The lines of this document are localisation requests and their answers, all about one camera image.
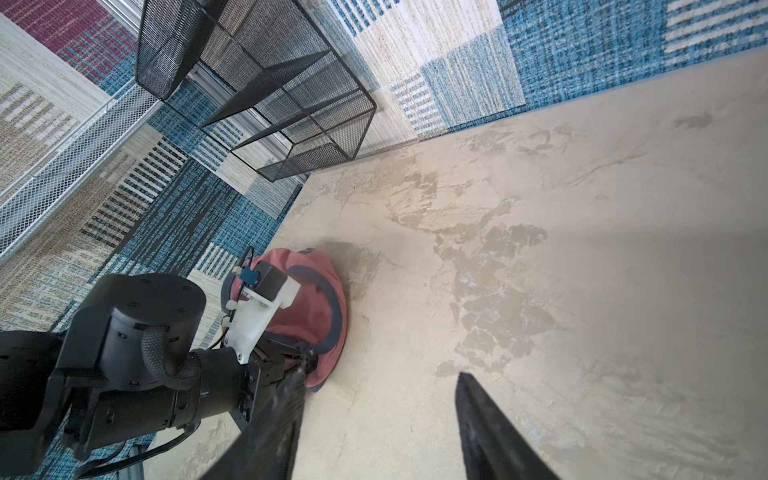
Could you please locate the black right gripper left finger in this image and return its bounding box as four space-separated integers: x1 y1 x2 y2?
202 368 306 480

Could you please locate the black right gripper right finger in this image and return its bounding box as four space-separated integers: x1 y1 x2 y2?
455 372 557 479

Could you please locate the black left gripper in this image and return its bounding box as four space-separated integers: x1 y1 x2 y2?
239 335 318 420

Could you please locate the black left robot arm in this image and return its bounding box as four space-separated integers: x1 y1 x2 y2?
1 271 320 478

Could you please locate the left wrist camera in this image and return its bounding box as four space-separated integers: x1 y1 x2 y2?
222 261 300 365

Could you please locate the black wire mesh shelf rack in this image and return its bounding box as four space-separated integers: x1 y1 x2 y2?
135 1 377 182

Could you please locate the white wire mesh basket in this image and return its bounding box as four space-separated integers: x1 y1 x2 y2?
1 81 160 264

